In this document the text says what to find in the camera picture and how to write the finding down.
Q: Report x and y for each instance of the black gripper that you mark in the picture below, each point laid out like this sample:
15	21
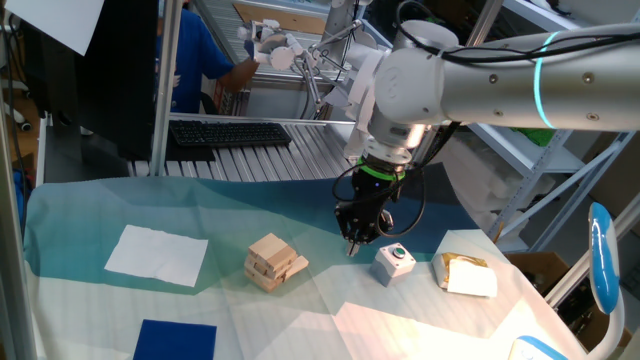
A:
372	200

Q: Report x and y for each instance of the person in blue shirt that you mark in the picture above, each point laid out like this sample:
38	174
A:
192	60

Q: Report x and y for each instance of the brown cardboard box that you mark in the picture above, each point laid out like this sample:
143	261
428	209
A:
537	267

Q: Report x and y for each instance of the white paper sheet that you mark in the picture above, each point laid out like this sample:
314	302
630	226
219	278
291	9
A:
155	255

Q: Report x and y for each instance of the white haptic control device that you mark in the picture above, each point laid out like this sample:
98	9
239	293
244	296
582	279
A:
282	56

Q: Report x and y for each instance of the white paper on monitor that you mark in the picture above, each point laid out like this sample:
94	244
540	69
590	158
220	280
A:
55	20

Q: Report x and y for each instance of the protruding wooden Jenga block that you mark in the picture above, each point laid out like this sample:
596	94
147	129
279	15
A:
299	264

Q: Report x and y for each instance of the gold tissue pack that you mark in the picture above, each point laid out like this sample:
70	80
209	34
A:
470	280

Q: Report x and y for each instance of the wooden Jenga tower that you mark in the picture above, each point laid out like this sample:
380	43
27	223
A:
270	250

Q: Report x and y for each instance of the green cloth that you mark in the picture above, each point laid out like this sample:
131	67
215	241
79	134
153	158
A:
537	136

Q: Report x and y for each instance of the teal white tablecloth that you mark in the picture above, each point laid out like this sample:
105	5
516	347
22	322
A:
200	200

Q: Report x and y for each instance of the aluminium frame post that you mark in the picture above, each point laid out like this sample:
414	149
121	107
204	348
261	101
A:
12	250
167	75
485	20
575	272

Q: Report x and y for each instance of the white green button box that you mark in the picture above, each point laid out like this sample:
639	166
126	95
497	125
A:
390	267

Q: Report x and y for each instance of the white metal shelf rack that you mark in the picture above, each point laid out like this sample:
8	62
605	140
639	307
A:
520	150

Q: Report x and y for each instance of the wooden board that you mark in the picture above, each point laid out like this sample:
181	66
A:
295	20

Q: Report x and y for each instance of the black monitor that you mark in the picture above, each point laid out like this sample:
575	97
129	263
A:
115	75

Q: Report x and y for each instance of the black keyboard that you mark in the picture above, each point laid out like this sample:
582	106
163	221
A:
230	134

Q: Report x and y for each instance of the blue square sheet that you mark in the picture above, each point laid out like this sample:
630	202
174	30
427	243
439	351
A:
175	342

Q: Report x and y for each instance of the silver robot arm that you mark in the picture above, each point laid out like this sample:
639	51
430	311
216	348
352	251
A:
500	90

